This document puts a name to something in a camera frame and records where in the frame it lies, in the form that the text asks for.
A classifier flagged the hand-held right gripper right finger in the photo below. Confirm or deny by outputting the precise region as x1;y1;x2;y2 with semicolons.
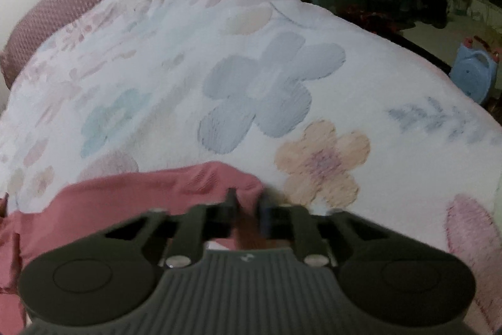
259;195;393;270

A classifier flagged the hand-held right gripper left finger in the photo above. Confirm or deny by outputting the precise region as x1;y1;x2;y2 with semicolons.
103;188;240;270

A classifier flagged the pink small garment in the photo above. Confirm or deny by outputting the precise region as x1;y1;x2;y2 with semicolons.
0;161;272;328

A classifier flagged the white floral blanket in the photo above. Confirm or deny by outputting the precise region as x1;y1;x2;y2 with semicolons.
0;0;502;335

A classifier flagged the dark red cloth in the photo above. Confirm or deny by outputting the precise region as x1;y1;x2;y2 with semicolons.
337;3;409;36

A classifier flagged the pink textured cushion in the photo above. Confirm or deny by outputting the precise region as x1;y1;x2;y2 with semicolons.
0;0;186;89

